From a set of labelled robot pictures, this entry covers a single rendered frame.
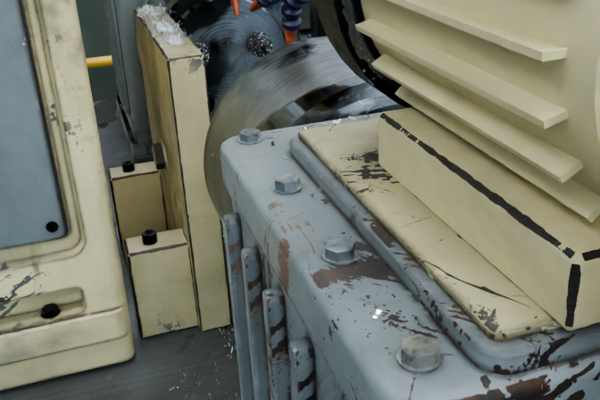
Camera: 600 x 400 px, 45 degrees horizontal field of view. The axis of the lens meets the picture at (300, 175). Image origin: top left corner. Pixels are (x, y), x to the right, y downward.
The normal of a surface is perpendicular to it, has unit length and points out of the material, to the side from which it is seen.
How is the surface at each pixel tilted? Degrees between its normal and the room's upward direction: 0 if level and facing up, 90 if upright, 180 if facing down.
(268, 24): 90
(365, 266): 0
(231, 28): 90
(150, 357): 0
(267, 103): 39
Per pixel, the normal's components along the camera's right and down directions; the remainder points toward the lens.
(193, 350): -0.05, -0.91
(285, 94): -0.54, -0.68
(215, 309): 0.32, 0.37
